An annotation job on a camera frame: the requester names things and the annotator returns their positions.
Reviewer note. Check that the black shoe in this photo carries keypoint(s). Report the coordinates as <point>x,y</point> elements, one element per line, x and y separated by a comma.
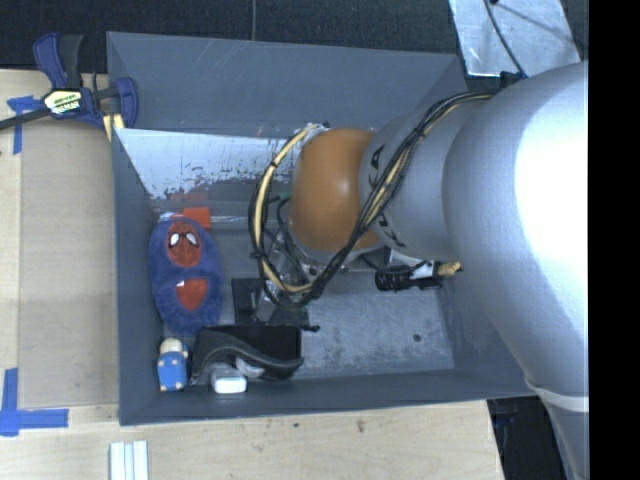
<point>250,345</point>

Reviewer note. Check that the grey metal bin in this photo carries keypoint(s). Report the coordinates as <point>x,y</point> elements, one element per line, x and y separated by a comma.
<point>370,328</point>

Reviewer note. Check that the blue and red plush slipper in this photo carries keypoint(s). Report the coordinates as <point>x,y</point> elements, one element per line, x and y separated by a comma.
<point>186,278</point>

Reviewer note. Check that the orange-red block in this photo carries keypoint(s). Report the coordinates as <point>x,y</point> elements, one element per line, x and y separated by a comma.
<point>199,218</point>

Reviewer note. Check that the small white box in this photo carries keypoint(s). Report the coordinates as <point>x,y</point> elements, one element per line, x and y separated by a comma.
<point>229,384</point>

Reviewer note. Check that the blue and cream toy figure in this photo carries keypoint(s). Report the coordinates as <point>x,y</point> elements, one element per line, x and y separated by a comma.
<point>172,365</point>

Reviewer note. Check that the pale wood board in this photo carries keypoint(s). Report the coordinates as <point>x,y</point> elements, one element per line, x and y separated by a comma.
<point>65,268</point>

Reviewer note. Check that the black cylinder on white bracket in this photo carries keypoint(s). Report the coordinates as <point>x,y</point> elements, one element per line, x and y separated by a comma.
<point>400,278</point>

